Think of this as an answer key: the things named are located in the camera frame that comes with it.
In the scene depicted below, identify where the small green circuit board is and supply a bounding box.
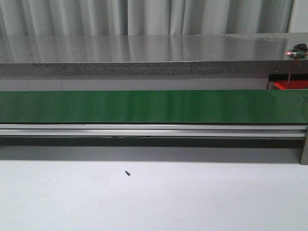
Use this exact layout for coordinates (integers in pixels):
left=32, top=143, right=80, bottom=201
left=286, top=50, right=308, bottom=58

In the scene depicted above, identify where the grey white curtain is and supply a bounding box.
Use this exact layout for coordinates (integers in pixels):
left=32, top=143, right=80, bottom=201
left=0, top=0, right=308, bottom=36

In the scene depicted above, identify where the green conveyor belt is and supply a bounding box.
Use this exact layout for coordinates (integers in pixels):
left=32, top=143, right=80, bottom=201
left=0, top=90, right=308, bottom=124

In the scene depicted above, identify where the grey stone counter shelf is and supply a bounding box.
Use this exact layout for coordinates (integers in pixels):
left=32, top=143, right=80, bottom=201
left=0, top=33, right=308, bottom=77

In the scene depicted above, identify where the red plastic tray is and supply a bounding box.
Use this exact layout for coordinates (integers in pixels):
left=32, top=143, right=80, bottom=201
left=273, top=80, right=308, bottom=90

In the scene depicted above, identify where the aluminium conveyor frame rail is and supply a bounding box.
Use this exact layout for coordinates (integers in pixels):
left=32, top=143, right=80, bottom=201
left=0, top=124, right=308, bottom=165

